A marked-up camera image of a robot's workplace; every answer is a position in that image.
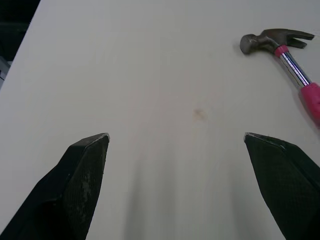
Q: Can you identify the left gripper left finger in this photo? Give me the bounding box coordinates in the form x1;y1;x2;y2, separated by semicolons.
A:
0;132;111;240

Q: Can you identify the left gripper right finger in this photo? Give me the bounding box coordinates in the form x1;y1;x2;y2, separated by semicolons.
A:
243;132;320;240

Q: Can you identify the pink handled claw hammer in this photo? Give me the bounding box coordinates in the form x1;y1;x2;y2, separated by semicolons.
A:
239;28;320;129

